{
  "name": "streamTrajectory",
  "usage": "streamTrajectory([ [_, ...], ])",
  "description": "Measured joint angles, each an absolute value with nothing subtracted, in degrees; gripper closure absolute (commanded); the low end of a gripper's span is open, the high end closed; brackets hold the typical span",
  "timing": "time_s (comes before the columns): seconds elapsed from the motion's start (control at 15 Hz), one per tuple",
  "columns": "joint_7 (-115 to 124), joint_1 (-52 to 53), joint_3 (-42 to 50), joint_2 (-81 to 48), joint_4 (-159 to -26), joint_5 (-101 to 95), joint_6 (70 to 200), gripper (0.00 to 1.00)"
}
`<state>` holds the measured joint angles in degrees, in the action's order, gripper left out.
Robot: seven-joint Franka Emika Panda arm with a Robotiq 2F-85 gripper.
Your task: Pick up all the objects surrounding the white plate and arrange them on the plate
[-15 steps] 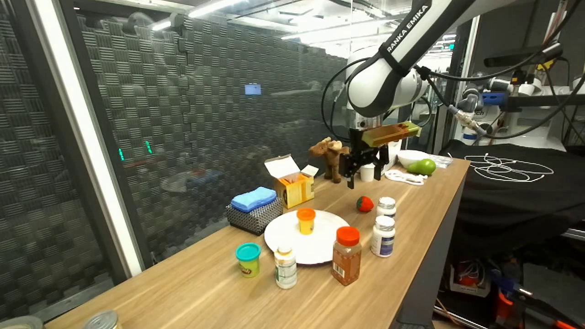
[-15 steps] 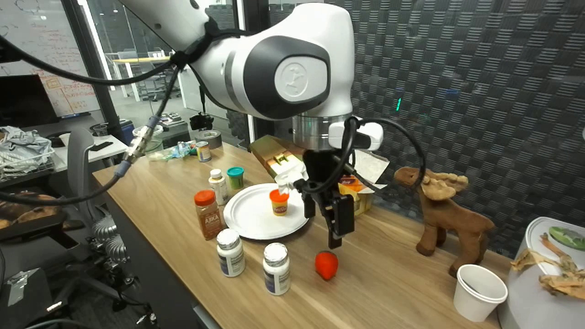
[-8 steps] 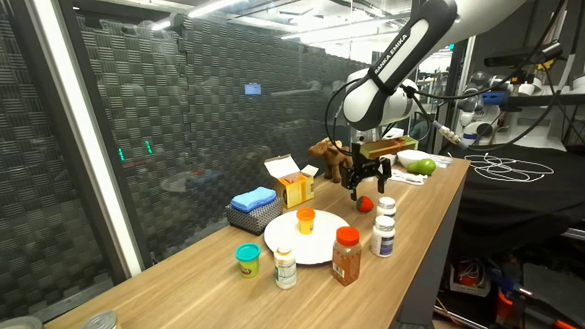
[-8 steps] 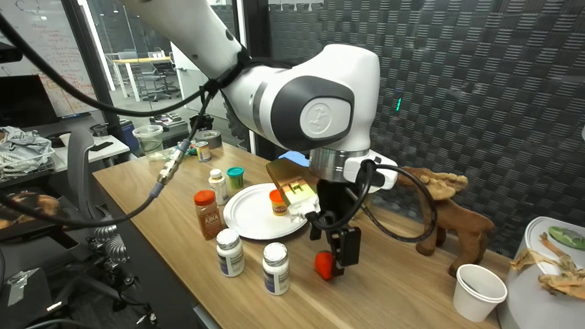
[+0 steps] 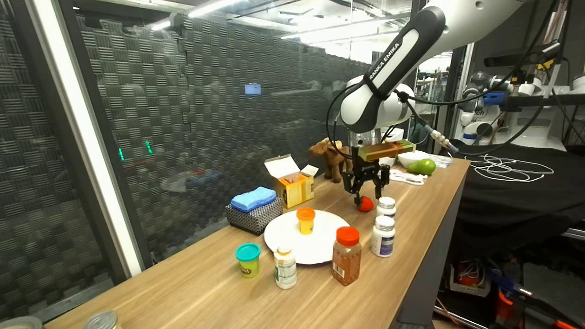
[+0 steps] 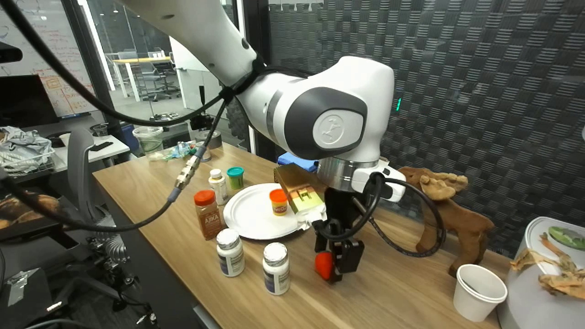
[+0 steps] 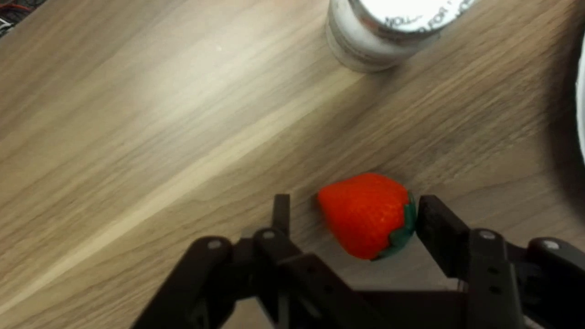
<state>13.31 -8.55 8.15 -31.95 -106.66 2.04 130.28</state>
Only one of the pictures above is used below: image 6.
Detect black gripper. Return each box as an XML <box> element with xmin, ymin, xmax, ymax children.
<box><xmin>312</xmin><ymin>187</ymin><xmax>367</xmax><ymax>286</ymax></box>

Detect red toy strawberry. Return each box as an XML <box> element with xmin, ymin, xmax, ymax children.
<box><xmin>314</xmin><ymin>251</ymin><xmax>338</xmax><ymax>284</ymax></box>

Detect yellow tub with orange lid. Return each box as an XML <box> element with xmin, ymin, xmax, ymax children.
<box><xmin>268</xmin><ymin>189</ymin><xmax>290</xmax><ymax>216</ymax></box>

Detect white paper plate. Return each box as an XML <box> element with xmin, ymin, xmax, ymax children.
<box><xmin>221</xmin><ymin>181</ymin><xmax>327</xmax><ymax>244</ymax></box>

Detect blue sponge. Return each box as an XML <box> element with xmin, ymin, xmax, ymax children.
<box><xmin>276</xmin><ymin>152</ymin><xmax>320</xmax><ymax>174</ymax></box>

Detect yellow tub with teal lid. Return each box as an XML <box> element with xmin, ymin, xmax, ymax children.
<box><xmin>225</xmin><ymin>165</ymin><xmax>247</xmax><ymax>194</ymax></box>

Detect brown plush moose toy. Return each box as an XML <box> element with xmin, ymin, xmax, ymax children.
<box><xmin>398</xmin><ymin>165</ymin><xmax>497</xmax><ymax>280</ymax></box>

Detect white paper cup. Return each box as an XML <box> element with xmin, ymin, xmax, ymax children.
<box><xmin>453</xmin><ymin>264</ymin><xmax>510</xmax><ymax>326</ymax></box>

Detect crumpled green blue plastic packaging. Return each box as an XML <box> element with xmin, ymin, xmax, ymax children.
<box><xmin>162</xmin><ymin>139</ymin><xmax>208</xmax><ymax>161</ymax></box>

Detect clear plastic cup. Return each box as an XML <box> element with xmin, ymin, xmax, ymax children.
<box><xmin>131</xmin><ymin>125</ymin><xmax>164</xmax><ymax>154</ymax></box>

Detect grey cloth pile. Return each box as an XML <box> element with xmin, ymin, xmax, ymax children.
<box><xmin>0</xmin><ymin>125</ymin><xmax>56</xmax><ymax>180</ymax></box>

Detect black monitor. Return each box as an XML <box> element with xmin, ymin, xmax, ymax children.
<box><xmin>0</xmin><ymin>72</ymin><xmax>62</xmax><ymax>130</ymax></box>

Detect black looped gripper cable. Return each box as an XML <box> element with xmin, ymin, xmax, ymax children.
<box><xmin>312</xmin><ymin>174</ymin><xmax>448</xmax><ymax>260</ymax></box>

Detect black cable with metal connector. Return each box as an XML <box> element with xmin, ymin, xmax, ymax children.
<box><xmin>0</xmin><ymin>0</ymin><xmax>270</xmax><ymax>236</ymax></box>

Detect grey stand post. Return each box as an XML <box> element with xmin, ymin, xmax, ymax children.
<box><xmin>62</xmin><ymin>125</ymin><xmax>133</xmax><ymax>264</ymax></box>

